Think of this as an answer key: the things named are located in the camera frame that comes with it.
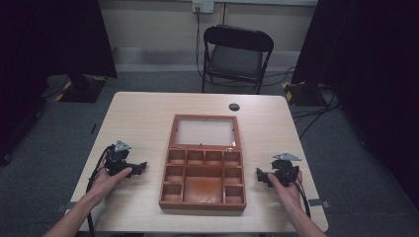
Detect black stand base striped tape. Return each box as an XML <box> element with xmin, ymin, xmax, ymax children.
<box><xmin>281</xmin><ymin>80</ymin><xmax>327</xmax><ymax>108</ymax></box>
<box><xmin>53</xmin><ymin>73</ymin><xmax>108</xmax><ymax>104</ymax></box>

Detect black folding chair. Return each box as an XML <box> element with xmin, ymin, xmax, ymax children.
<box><xmin>201</xmin><ymin>25</ymin><xmax>275</xmax><ymax>96</ymax></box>

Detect wooden compartment box with lid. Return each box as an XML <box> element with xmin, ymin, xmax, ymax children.
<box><xmin>158</xmin><ymin>114</ymin><xmax>248</xmax><ymax>212</ymax></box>

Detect black wall socket cable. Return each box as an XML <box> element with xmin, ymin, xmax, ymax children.
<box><xmin>195</xmin><ymin>7</ymin><xmax>206</xmax><ymax>80</ymax></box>

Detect left hand-held gripper black cable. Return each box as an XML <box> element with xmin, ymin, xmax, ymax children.
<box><xmin>85</xmin><ymin>146</ymin><xmax>113</xmax><ymax>237</ymax></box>

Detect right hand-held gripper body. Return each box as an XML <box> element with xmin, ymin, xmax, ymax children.
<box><xmin>270</xmin><ymin>152</ymin><xmax>302</xmax><ymax>189</ymax></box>

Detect person's right hand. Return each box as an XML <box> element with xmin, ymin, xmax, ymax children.
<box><xmin>267</xmin><ymin>170</ymin><xmax>304</xmax><ymax>212</ymax></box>

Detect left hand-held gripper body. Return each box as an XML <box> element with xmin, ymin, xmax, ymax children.
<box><xmin>104</xmin><ymin>139</ymin><xmax>133</xmax><ymax>178</ymax></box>

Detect right hand-held gripper black cable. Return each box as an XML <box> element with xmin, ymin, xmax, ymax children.
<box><xmin>287</xmin><ymin>176</ymin><xmax>312</xmax><ymax>219</ymax></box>

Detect person's left hand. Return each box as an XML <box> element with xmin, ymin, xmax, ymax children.
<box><xmin>88</xmin><ymin>157</ymin><xmax>133</xmax><ymax>206</ymax></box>

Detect white wall socket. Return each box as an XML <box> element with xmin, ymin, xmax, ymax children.
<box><xmin>192</xmin><ymin>0</ymin><xmax>215</xmax><ymax>15</ymax></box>

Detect hand-held gripper black cable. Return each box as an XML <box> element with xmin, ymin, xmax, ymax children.
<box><xmin>85</xmin><ymin>146</ymin><xmax>113</xmax><ymax>237</ymax></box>
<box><xmin>287</xmin><ymin>176</ymin><xmax>312</xmax><ymax>219</ymax></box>

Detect grey table bracket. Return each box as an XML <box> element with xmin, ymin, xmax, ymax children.
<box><xmin>56</xmin><ymin>200</ymin><xmax>77</xmax><ymax>212</ymax></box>
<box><xmin>308</xmin><ymin>197</ymin><xmax>331</xmax><ymax>209</ymax></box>

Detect black floor cables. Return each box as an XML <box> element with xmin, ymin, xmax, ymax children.
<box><xmin>263</xmin><ymin>66</ymin><xmax>341</xmax><ymax>140</ymax></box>

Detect black curtain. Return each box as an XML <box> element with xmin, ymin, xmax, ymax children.
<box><xmin>0</xmin><ymin>0</ymin><xmax>119</xmax><ymax>166</ymax></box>
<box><xmin>292</xmin><ymin>0</ymin><xmax>419</xmax><ymax>211</ymax></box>

